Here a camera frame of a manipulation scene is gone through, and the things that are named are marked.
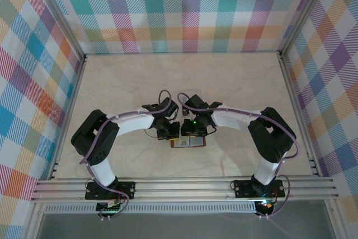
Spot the plaid backdrop cloth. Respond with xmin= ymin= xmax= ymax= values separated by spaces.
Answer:
xmin=282 ymin=0 xmax=358 ymax=239
xmin=41 ymin=0 xmax=322 ymax=54
xmin=0 ymin=0 xmax=84 ymax=239

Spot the aluminium side rail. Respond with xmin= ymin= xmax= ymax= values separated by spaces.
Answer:
xmin=48 ymin=56 xmax=88 ymax=181
xmin=278 ymin=54 xmax=324 ymax=178

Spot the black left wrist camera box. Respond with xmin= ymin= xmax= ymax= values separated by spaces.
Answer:
xmin=141 ymin=97 xmax=180 ymax=120

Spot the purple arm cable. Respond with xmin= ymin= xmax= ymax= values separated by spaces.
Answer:
xmin=177 ymin=92 xmax=302 ymax=219
xmin=79 ymin=90 xmax=173 ymax=221

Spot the aluminium rail beam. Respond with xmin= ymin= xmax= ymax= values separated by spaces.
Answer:
xmin=30 ymin=176 xmax=340 ymax=204

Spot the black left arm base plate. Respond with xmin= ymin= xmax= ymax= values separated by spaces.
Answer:
xmin=85 ymin=181 xmax=136 ymax=201

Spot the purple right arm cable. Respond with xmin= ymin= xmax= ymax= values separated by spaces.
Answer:
xmin=177 ymin=92 xmax=302 ymax=219

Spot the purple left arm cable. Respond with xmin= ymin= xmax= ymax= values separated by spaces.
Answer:
xmin=79 ymin=90 xmax=173 ymax=221

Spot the slotted grey cable duct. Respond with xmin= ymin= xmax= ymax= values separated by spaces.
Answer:
xmin=44 ymin=204 xmax=257 ymax=214

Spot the brown leather card holder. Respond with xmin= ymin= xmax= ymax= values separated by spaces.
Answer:
xmin=170 ymin=134 xmax=208 ymax=149

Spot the aluminium frame post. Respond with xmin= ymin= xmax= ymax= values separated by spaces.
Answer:
xmin=279 ymin=0 xmax=331 ymax=58
xmin=32 ymin=0 xmax=87 ymax=60

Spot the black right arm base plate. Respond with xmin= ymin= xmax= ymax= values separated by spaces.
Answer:
xmin=233 ymin=179 xmax=286 ymax=199

